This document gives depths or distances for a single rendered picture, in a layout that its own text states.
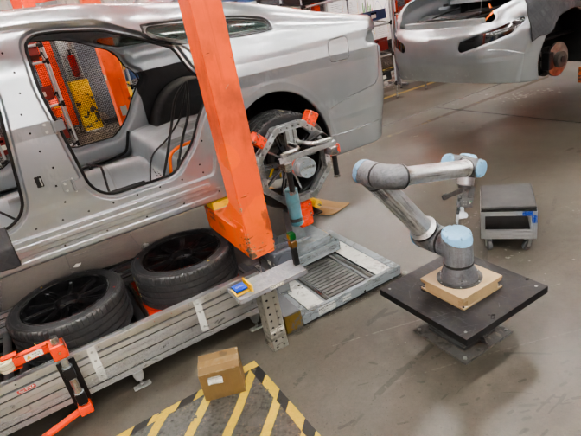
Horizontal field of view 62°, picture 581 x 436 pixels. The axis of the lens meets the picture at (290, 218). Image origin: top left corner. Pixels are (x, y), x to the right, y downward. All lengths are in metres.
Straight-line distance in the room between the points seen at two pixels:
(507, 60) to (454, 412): 3.45
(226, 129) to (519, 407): 1.91
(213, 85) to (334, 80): 1.21
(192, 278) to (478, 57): 3.42
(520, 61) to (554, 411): 3.37
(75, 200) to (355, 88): 2.01
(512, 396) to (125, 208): 2.28
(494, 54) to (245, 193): 3.10
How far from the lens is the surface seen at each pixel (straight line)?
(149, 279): 3.00
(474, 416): 2.49
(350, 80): 3.58
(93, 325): 2.90
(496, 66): 5.07
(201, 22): 2.50
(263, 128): 3.15
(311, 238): 3.57
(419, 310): 2.58
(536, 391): 2.64
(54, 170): 2.94
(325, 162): 3.35
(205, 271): 2.93
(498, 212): 3.54
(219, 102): 2.53
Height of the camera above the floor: 1.83
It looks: 24 degrees down
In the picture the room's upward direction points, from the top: 11 degrees counter-clockwise
